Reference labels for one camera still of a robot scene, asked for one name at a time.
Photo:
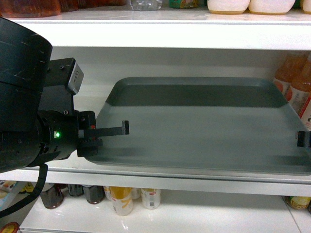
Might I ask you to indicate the dark sauce bottle middle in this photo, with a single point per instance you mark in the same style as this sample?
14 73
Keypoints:
75 190

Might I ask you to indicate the white upper shelf board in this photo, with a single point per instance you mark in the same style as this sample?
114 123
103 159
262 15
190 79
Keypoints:
173 28

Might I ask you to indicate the white label drink bottle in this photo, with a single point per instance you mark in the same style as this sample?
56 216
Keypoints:
151 198

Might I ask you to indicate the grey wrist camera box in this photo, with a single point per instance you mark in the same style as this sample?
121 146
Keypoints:
75 78

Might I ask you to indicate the dark soy sauce bottle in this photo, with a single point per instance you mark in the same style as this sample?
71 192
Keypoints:
51 196

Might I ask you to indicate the white jug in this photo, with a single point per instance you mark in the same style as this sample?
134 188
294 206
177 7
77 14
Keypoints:
227 7
270 7

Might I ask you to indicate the orange juice bottle left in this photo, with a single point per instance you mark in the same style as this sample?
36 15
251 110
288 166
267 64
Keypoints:
291 67

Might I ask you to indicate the yellow label drink bottle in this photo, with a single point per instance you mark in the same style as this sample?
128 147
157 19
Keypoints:
122 200

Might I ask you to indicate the red brown container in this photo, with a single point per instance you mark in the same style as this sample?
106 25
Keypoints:
29 8

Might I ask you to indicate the grey rectangular serving tray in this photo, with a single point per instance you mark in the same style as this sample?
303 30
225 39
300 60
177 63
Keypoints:
234 124

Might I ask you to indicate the white jug right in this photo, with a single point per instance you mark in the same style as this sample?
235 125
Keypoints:
270 7

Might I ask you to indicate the green yellow can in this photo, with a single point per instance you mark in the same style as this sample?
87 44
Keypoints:
297 202

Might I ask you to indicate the clear water bottle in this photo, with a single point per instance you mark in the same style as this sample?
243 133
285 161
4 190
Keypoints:
146 5

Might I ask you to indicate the dark sauce bottle right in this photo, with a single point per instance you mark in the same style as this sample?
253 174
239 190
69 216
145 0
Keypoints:
94 194

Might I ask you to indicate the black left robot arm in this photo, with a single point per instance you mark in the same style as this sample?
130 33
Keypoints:
38 121

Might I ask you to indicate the orange juice bottle middle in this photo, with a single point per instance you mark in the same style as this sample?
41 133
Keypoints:
300 87

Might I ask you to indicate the white jug left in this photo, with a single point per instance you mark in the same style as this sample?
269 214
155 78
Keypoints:
227 7

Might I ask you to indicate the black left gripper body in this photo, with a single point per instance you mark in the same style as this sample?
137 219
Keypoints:
88 142

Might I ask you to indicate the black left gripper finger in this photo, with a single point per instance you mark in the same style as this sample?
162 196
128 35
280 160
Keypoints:
113 131

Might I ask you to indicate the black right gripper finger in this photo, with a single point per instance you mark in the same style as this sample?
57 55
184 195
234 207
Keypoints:
303 138

